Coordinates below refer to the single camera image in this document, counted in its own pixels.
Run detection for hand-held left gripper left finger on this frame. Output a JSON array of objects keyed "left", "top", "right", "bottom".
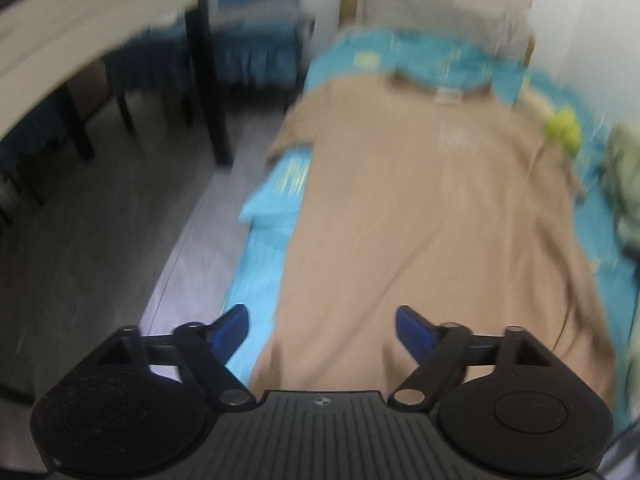
[{"left": 94, "top": 304, "right": 257, "bottom": 408}]

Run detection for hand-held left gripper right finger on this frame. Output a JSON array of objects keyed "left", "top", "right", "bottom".
[{"left": 388, "top": 305, "right": 551, "bottom": 410}]

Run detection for tan brown t-shirt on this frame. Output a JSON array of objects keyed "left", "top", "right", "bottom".
[{"left": 249, "top": 76, "right": 617, "bottom": 401}]

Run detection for yellow green plush toy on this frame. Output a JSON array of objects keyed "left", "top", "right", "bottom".
[{"left": 544, "top": 109, "right": 583, "bottom": 152}]

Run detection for pale green crumpled cloth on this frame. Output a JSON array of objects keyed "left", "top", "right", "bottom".
[{"left": 599, "top": 122, "right": 640, "bottom": 281}]

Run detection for blue patterned bed sheet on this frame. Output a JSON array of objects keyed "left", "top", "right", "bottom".
[{"left": 220, "top": 27, "right": 632, "bottom": 391}]

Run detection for chair with blue cover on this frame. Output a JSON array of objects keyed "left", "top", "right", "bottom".
[
  {"left": 102, "top": 12, "right": 198, "bottom": 133},
  {"left": 192, "top": 0, "right": 316, "bottom": 91}
]

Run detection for grey beige pillow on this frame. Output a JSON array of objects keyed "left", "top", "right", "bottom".
[{"left": 356, "top": 0, "right": 533, "bottom": 63}]

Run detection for white wooden table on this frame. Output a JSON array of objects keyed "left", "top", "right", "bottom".
[{"left": 0, "top": 0, "right": 236, "bottom": 166}]

